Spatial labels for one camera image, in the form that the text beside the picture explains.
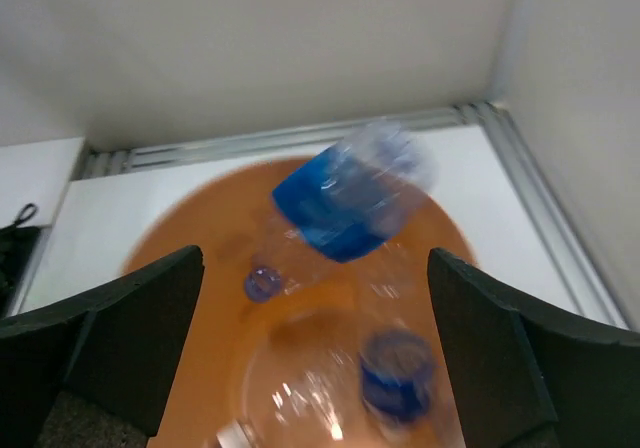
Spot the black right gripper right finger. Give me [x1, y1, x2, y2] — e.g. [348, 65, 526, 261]
[427, 248, 639, 447]

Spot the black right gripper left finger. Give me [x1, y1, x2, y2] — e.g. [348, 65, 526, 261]
[1, 246, 204, 447]

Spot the small blue label bottle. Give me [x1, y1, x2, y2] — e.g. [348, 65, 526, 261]
[208, 329, 435, 447]

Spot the clear bottle blue label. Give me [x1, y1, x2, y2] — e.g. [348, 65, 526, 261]
[244, 118, 435, 303]

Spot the orange plastic bin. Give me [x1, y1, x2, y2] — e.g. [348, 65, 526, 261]
[122, 155, 479, 448]

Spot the aluminium frame rail left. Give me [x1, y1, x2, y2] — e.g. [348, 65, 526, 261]
[475, 103, 629, 329]

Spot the aluminium frame rail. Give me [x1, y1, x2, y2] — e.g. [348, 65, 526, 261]
[475, 103, 629, 329]
[72, 102, 501, 181]

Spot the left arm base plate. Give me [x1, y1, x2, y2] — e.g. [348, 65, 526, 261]
[0, 203, 42, 316]

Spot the aluminium frame rail back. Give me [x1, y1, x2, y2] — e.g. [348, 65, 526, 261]
[72, 102, 501, 181]

